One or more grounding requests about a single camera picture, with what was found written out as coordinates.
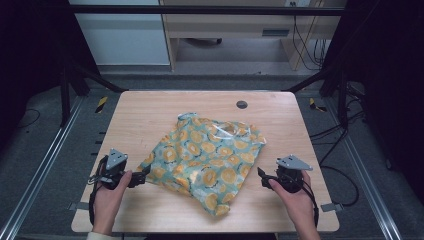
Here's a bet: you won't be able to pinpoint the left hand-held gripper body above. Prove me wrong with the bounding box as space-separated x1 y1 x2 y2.
96 148 129 191

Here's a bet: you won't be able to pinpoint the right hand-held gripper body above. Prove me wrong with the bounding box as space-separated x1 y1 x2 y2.
275 154 314 195

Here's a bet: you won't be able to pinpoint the teal bag with orange print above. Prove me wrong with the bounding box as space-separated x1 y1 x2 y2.
137 112 268 217

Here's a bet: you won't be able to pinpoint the person's right hand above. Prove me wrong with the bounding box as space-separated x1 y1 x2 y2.
268 170 318 234

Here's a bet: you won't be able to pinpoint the person's left hand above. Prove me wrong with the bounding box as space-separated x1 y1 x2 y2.
92 170 133 234

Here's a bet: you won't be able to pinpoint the yellow black striped tape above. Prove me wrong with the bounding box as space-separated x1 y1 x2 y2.
308 97 328 113
95 96 109 115

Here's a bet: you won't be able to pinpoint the white cabinet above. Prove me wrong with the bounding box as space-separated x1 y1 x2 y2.
68 0 171 66

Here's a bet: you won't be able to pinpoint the light wooden desk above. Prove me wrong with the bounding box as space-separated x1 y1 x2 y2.
159 0 348 72

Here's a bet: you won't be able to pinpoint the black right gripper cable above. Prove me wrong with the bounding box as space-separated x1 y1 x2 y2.
293 173 320 228

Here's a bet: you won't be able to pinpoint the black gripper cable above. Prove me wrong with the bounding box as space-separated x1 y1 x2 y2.
293 173 320 228
87 155 109 226

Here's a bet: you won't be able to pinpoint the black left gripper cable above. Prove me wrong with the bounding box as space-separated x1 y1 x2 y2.
87 155 109 226

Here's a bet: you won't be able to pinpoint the black floor cables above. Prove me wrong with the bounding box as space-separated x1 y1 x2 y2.
309 84 366 208

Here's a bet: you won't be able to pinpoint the aluminium floor rail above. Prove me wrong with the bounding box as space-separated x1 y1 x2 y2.
323 96 405 240
0 95 85 240

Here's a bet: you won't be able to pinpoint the black metal frame stand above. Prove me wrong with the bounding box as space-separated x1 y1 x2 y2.
285 64 350 130
59 62 129 128

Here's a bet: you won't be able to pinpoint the thin black floor cable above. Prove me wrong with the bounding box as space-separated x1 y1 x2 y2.
17 107 42 130

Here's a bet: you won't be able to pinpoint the black hanging desk cables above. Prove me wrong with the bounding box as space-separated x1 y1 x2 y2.
291 1 330 72

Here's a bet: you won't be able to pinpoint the black horizontal frame bar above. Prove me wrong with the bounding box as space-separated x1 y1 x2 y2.
68 4 346 17

